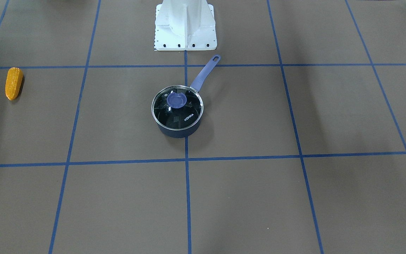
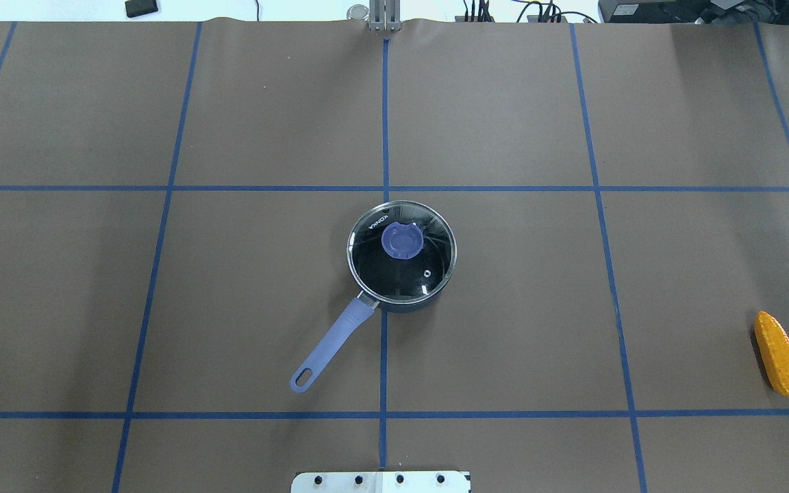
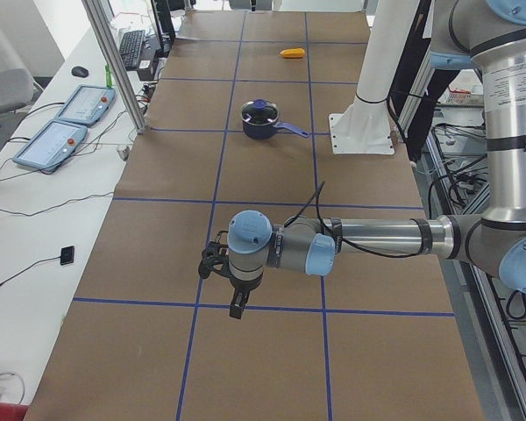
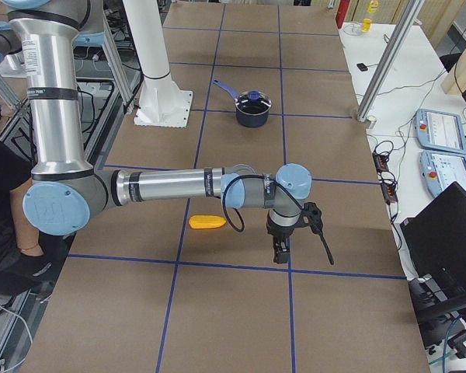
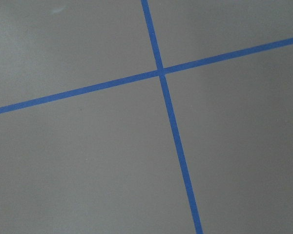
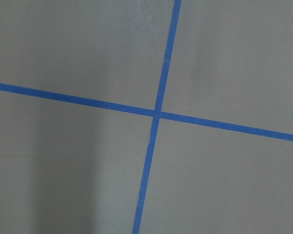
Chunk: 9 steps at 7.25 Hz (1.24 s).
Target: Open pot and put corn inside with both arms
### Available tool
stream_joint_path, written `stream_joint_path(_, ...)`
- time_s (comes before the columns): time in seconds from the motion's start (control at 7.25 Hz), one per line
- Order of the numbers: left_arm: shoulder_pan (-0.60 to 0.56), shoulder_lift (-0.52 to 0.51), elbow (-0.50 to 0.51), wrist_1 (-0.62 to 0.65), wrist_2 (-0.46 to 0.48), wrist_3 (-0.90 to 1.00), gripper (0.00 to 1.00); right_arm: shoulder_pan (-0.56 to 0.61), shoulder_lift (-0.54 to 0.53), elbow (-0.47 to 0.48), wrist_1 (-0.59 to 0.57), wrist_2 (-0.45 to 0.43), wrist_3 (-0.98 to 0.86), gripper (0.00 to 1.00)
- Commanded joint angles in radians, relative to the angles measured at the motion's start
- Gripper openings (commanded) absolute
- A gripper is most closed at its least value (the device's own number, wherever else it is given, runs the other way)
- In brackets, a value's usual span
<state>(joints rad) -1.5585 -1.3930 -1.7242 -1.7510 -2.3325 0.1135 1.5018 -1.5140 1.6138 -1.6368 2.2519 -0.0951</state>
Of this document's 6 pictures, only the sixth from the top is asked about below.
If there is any blue tape line lengthwise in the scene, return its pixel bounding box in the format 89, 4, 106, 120
132, 0, 181, 234

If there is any blue tape line crosswise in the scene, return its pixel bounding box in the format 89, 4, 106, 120
0, 83, 293, 141

